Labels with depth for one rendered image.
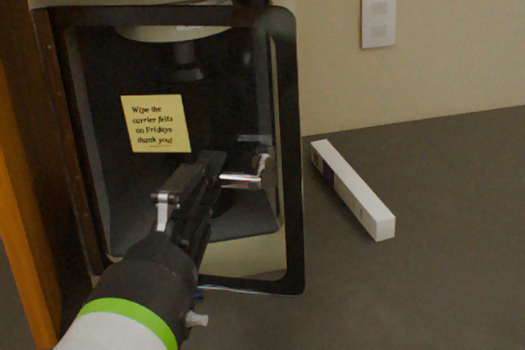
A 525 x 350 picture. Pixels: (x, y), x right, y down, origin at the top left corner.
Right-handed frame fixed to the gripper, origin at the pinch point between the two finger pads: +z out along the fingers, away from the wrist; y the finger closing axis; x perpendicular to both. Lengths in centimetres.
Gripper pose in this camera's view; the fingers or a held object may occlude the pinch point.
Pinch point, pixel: (207, 177)
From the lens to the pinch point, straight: 81.1
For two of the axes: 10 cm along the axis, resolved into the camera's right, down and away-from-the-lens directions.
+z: 2.0, -5.0, 8.4
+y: -0.6, -8.6, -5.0
